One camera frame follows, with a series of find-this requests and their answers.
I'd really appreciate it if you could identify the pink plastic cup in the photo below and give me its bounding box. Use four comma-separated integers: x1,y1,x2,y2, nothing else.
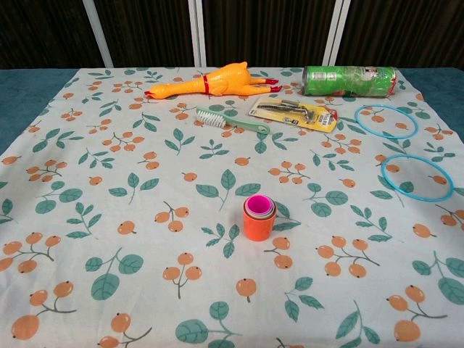
243,194,273,218

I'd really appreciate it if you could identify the large orange plastic cup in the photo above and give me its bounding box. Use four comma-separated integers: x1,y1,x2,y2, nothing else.
242,202,278,241

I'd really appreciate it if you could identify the green toothbrush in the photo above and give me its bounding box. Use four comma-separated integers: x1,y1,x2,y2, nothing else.
195,106,272,136

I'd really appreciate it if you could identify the yellow rubber chicken toy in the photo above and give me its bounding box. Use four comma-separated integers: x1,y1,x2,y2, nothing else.
144,61,284,101

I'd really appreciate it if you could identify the razor on yellow card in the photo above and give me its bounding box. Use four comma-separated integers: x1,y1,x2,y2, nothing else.
248,95,341,133

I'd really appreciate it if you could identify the floral print tablecloth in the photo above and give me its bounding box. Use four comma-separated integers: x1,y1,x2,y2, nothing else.
0,67,464,348

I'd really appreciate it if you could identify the dark slatted partition panel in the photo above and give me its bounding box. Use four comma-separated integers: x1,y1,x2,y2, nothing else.
90,0,199,68
202,0,334,68
336,0,464,70
0,0,109,70

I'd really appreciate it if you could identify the green chip can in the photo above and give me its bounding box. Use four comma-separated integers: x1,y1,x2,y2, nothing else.
302,65,397,98

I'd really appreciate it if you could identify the teal table cover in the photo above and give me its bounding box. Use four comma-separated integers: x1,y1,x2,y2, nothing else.
0,66,464,155

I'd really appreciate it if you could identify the thin blue plastic ring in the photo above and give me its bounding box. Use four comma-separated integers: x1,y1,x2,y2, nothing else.
381,154,455,203
354,104,419,140

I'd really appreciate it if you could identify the white partition post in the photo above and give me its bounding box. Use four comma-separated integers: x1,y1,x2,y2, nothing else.
321,0,352,68
187,0,208,68
82,0,114,69

